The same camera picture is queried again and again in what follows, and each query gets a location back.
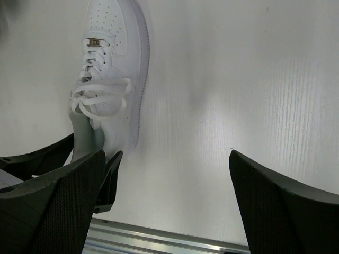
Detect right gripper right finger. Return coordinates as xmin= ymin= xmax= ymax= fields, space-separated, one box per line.
xmin=229 ymin=150 xmax=338 ymax=253

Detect white sneaker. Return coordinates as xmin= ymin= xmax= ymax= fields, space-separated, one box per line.
xmin=68 ymin=1 xmax=150 ymax=161

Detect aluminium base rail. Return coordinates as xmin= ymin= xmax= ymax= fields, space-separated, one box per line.
xmin=83 ymin=219 xmax=250 ymax=253

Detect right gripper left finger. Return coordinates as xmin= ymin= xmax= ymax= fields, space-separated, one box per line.
xmin=1 ymin=150 xmax=105 ymax=253

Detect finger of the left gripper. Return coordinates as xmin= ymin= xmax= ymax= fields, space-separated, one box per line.
xmin=94 ymin=151 xmax=123 ymax=213
xmin=1 ymin=134 xmax=74 ymax=181

